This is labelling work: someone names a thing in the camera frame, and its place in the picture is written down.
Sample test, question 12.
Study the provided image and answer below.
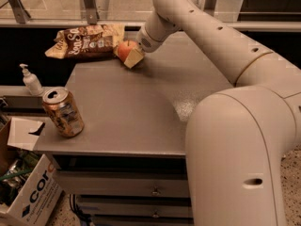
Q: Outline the brown chip bag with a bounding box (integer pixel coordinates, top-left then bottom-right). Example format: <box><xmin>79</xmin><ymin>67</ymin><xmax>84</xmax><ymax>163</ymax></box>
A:
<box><xmin>45</xmin><ymin>24</ymin><xmax>125</xmax><ymax>59</ymax></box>

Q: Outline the red apple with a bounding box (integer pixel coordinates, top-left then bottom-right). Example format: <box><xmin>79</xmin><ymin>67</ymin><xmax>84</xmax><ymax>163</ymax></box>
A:
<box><xmin>117</xmin><ymin>40</ymin><xmax>137</xmax><ymax>62</ymax></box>

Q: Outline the grey drawer cabinet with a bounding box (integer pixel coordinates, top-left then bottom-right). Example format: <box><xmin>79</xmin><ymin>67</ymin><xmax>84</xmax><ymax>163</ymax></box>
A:
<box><xmin>36</xmin><ymin>33</ymin><xmax>230</xmax><ymax>226</ymax></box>

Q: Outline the white pump bottle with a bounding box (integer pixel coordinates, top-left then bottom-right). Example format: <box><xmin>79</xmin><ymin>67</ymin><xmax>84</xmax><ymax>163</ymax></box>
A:
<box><xmin>20</xmin><ymin>64</ymin><xmax>43</xmax><ymax>96</ymax></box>

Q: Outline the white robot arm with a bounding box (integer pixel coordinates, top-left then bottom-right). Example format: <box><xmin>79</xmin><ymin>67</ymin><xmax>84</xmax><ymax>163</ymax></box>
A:
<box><xmin>115</xmin><ymin>0</ymin><xmax>301</xmax><ymax>226</ymax></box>

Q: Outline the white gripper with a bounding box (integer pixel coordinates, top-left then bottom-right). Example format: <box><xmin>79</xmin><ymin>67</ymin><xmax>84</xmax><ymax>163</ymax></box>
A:
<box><xmin>113</xmin><ymin>26</ymin><xmax>162</xmax><ymax>69</ymax></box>

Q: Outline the orange soda can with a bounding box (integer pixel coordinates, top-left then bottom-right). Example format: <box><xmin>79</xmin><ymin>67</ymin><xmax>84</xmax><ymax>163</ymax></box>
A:
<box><xmin>42</xmin><ymin>87</ymin><xmax>85</xmax><ymax>137</ymax></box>

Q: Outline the metal window railing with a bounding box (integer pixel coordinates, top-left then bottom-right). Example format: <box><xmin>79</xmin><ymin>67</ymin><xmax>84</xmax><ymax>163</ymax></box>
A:
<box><xmin>0</xmin><ymin>0</ymin><xmax>301</xmax><ymax>32</ymax></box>

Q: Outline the white cardboard box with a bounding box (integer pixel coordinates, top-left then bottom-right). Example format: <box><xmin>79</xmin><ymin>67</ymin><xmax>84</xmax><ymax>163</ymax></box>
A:
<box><xmin>0</xmin><ymin>117</ymin><xmax>62</xmax><ymax>226</ymax></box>

